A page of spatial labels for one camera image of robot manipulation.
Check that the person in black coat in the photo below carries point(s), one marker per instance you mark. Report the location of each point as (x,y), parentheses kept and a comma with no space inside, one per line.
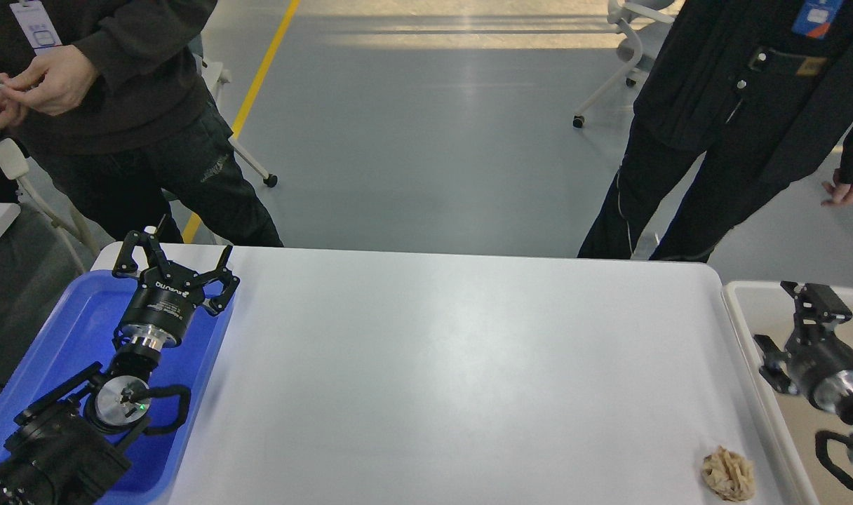
(759,92)

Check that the beige plastic bin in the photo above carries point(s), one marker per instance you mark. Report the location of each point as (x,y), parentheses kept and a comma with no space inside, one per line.
(789,423)

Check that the sweatshirt person left hand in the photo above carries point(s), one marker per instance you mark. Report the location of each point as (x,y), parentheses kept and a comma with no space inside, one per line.
(54,83)

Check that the bystander right hand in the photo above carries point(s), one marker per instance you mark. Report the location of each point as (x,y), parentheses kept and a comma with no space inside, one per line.
(838,194)

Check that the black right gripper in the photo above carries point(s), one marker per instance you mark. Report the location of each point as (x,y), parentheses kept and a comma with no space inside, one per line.
(820,366)

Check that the white armrest chair left edge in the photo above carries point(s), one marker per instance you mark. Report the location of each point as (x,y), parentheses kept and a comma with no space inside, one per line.
(15,167)

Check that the grey office chair right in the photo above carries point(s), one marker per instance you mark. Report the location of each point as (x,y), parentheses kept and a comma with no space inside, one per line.
(644,25)

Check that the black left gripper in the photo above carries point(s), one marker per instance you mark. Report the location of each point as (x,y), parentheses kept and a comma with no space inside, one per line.
(168,293)

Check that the person in black sweatshirt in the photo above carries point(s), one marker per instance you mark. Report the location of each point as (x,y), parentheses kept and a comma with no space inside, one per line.
(146,126)

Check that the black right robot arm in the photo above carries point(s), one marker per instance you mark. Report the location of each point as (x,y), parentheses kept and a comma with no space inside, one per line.
(822,437)

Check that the crumpled brown paper ball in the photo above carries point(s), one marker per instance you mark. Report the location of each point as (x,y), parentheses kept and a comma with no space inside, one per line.
(729,475)

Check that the grey office chair left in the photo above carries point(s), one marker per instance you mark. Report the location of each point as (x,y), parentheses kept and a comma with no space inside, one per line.
(215,76)

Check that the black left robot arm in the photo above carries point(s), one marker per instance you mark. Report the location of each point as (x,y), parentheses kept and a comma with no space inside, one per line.
(101,407)

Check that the blue plastic tray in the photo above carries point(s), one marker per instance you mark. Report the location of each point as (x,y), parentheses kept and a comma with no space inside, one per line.
(78,333)

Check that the grey office chair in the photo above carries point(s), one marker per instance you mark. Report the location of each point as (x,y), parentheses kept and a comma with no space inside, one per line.
(644,25)
(215,76)

